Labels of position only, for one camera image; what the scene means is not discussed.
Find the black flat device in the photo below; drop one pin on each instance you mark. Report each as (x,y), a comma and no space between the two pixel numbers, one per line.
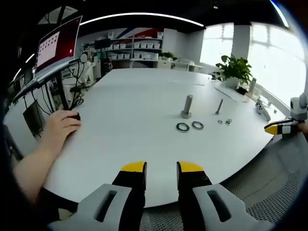
(33,118)

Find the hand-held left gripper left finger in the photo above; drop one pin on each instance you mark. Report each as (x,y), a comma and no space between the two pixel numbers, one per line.
(106,204)

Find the white cylindrical bottle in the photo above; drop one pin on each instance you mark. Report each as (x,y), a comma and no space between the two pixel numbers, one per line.
(252,84)

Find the thin metal bolt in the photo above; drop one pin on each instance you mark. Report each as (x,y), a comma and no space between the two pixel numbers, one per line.
(219,107)

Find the green potted plant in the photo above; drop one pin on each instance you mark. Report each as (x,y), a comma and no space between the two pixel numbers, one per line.
(234,68)

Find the white paper sheet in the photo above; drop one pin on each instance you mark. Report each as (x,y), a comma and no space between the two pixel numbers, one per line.
(231,93)

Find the black laptop stand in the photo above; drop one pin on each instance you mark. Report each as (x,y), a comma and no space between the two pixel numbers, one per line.
(61,91)

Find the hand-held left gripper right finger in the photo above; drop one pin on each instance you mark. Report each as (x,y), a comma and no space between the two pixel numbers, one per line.
(211,204)

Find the open laptop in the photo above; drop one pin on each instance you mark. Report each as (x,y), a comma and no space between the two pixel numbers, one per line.
(57,45)

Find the small green background plant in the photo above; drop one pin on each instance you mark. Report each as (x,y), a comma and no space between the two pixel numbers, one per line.
(168,55)

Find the small metal nut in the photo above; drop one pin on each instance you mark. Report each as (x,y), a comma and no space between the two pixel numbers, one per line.
(228,121)

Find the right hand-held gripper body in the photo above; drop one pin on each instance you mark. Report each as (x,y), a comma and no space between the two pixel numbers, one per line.
(299,108)

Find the large metal washer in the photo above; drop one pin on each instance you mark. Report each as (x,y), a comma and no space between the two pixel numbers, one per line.
(194,125)
(178,128)

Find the small black box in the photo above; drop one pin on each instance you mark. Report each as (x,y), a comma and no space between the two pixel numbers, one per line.
(241,90)

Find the black computer mouse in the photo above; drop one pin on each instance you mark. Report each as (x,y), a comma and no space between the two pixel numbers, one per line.
(76,117)

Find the large grey threaded stud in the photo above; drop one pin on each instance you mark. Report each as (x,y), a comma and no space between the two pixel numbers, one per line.
(188,106)

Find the white storage shelf with bins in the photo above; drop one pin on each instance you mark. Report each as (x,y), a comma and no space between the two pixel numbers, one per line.
(142,48)

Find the white game controller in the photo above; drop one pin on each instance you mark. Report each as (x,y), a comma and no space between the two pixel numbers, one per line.
(261,108)

